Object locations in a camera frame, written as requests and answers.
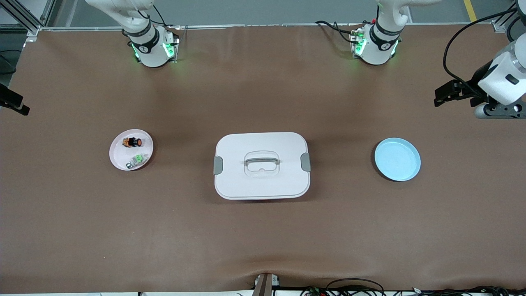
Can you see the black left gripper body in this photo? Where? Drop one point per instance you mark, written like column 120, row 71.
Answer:
column 476, row 83

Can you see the orange and black switch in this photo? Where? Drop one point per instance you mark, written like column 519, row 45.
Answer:
column 133, row 142

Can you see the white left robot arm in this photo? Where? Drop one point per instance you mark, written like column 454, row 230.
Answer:
column 380, row 47

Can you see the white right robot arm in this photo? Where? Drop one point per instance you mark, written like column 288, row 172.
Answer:
column 152, row 49

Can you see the pink box with white lid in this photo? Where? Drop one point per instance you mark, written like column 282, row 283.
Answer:
column 263, row 181

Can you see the light blue round plate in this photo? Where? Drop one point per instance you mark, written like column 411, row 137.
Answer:
column 396, row 160

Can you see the pink round plate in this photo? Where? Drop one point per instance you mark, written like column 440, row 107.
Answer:
column 119, row 158

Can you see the brown table cover mat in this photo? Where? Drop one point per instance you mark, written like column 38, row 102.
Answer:
column 263, row 238

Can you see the aluminium profile frame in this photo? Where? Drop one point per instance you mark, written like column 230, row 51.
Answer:
column 33, row 28

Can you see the green and clear switch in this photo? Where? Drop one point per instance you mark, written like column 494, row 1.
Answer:
column 139, row 159

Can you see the brown mount bracket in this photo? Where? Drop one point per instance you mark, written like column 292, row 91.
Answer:
column 263, row 285

